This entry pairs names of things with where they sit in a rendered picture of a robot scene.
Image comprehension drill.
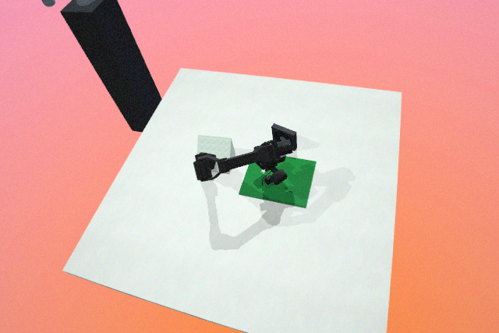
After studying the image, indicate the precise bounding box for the green circuit board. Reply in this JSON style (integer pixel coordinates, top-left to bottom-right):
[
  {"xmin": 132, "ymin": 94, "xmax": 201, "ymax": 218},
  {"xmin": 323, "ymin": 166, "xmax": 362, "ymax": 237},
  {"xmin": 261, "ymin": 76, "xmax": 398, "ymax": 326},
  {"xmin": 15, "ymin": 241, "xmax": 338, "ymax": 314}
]
[{"xmin": 239, "ymin": 156, "xmax": 317, "ymax": 208}]

